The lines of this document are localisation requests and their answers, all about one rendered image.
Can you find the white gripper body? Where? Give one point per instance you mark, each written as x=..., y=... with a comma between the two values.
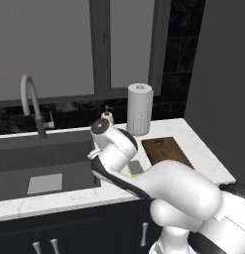
x=93, y=154

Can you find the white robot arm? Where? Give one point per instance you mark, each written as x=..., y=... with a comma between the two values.
x=180, y=191

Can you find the grey and yellow sponge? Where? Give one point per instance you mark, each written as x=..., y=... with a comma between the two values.
x=136, y=166

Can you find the brown wooden cutting board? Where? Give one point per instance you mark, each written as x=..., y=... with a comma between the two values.
x=163, y=150

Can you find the white soap dispenser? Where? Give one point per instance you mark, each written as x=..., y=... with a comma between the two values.
x=107, y=116

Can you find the dark grey sink basin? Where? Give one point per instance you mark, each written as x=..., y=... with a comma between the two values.
x=44, y=158

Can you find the pale grey sink drain plate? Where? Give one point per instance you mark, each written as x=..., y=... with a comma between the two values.
x=45, y=183

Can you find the white paper towel roll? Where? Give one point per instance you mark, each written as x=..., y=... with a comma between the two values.
x=139, y=109

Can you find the black cupboard door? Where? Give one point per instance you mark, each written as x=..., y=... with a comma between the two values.
x=94, y=236
x=152, y=236
x=15, y=243

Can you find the grey curved sink tap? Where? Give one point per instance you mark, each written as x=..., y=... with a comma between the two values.
x=28, y=89

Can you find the grey framed window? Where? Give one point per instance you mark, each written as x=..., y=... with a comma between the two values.
x=100, y=49

